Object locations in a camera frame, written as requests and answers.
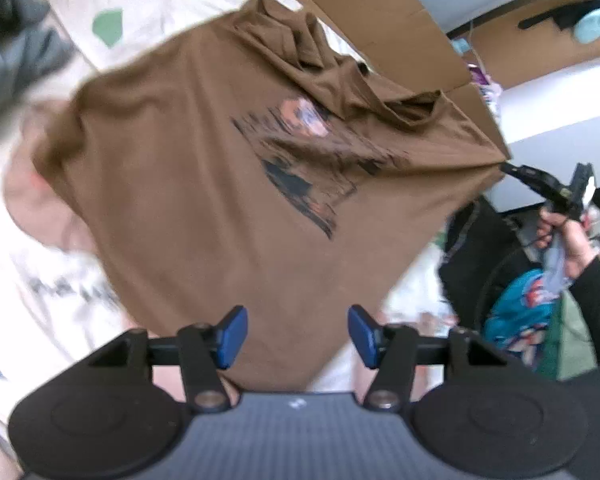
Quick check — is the brown t-shirt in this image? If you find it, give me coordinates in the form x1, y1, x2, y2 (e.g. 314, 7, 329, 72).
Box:
33, 0, 506, 391

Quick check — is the person right hand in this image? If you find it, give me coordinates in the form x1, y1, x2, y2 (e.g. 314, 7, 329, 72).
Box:
536, 207, 598, 281

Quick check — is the white purple refill pouch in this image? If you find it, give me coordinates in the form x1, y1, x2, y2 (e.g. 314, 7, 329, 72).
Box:
467, 63, 503, 122

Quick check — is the upright cardboard sheet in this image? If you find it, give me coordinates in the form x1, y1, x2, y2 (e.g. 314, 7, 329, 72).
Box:
466, 0, 600, 89

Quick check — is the green fabric bag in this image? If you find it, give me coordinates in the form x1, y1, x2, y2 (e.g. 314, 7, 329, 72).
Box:
536, 292, 597, 380

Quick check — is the flattened cardboard box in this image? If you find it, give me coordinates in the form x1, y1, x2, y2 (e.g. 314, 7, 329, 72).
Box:
298, 0, 509, 155

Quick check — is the grey-blue sweatshirt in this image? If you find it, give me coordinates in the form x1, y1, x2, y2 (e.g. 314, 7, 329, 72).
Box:
0, 0, 73, 109

